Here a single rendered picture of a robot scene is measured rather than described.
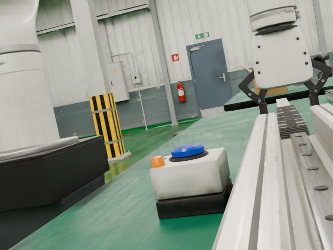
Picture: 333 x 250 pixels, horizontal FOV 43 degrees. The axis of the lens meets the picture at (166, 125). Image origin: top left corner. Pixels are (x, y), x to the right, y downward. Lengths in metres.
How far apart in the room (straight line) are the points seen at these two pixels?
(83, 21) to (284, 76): 6.44
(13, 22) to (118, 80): 11.21
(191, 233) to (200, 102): 11.29
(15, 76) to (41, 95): 0.06
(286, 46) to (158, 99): 11.23
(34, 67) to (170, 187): 0.44
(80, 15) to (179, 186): 6.73
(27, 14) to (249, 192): 0.72
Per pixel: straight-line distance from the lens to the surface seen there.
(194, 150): 0.48
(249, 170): 0.26
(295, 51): 0.77
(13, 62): 0.81
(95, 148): 0.88
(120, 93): 12.01
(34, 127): 0.80
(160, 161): 0.47
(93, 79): 7.00
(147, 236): 0.44
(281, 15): 0.76
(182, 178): 0.47
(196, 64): 11.69
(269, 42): 0.77
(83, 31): 7.10
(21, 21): 0.85
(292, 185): 0.37
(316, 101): 0.79
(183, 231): 0.44
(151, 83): 11.99
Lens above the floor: 0.92
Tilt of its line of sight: 4 degrees down
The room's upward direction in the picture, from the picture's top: 11 degrees counter-clockwise
